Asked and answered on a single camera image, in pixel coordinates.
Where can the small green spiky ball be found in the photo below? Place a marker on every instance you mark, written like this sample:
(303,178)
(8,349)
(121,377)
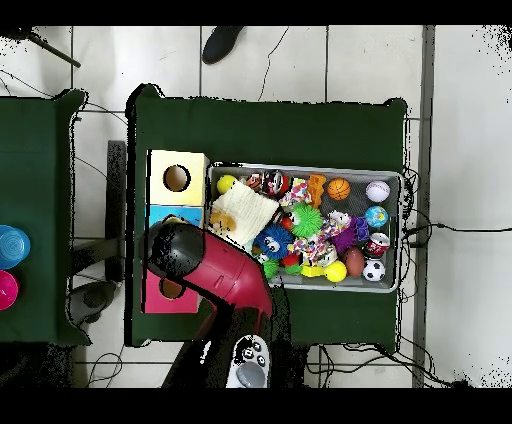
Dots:
(306,220)

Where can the silver mesh bin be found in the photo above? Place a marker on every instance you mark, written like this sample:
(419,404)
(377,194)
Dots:
(356,204)

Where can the small soccer ball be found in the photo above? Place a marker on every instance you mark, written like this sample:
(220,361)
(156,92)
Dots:
(374,270)

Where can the orange plush toy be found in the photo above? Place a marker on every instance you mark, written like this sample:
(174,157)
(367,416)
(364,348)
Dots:
(222,220)

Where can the small globe ball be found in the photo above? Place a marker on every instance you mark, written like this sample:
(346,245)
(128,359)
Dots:
(376,216)

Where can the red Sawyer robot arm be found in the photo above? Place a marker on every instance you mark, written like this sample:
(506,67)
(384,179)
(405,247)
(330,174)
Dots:
(224,272)

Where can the large blue spiky ball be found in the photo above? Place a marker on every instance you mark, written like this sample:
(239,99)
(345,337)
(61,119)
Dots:
(272,242)

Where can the yellow smooth ball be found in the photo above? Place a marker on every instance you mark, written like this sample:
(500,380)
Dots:
(226,184)

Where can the small orange basketball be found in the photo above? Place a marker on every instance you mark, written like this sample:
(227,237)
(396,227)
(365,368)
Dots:
(338,188)

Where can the pink round cup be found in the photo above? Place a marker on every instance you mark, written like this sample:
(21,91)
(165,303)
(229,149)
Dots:
(7,290)

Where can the black stand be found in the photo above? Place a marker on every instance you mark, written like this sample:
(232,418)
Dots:
(116,200)

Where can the person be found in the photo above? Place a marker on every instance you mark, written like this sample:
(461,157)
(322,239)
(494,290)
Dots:
(220,44)

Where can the dark green table cloth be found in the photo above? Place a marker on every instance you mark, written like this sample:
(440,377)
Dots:
(280,132)

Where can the blue roll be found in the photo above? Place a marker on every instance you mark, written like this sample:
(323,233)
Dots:
(12,247)

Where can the cream knitted cloth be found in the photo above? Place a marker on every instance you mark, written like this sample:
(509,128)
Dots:
(248,208)

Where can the white baseball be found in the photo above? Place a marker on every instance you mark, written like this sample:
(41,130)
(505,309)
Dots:
(377,191)

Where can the orange toy building brick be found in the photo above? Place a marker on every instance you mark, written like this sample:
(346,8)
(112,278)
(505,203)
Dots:
(316,190)

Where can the wooden box with three holes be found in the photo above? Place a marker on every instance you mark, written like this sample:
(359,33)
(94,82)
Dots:
(176,192)

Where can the green covered side table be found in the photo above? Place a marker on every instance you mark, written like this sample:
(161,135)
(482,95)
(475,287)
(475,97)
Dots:
(44,320)

